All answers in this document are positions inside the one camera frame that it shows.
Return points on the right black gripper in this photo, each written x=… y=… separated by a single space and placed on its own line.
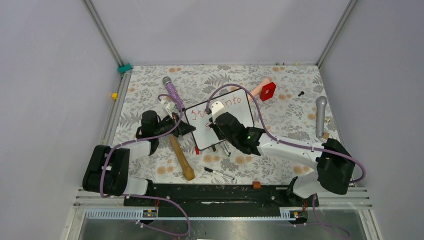
x=215 y=126

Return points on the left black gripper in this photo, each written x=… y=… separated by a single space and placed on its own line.
x=184 y=128

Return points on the white whiteboard black frame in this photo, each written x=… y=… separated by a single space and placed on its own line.
x=235 y=102

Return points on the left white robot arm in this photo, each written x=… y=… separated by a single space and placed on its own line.
x=108 y=169

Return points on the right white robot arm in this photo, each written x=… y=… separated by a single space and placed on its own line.
x=332 y=168

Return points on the green capped marker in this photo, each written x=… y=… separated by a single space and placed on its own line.
x=226 y=150

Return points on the purple glitter microphone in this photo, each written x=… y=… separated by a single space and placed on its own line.
x=167 y=81

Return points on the black capped marker front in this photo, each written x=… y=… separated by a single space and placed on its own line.
x=209 y=170

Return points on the red square block with hole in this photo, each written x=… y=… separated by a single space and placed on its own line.
x=267 y=91

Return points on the pink toy microphone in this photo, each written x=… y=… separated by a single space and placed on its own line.
x=257 y=90

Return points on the small brown wooden cube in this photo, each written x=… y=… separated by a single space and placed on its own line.
x=256 y=185

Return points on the small yellow cube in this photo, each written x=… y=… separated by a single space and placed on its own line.
x=114 y=96

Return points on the teal corner clip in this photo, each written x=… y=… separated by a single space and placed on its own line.
x=124 y=68

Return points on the silver grey microphone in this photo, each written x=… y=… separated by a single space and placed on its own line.
x=321 y=103

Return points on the small tan wooden block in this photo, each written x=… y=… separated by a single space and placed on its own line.
x=326 y=135

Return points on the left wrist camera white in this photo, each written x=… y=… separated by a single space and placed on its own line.
x=170 y=108

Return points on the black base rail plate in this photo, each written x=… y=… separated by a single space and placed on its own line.
x=215 y=200

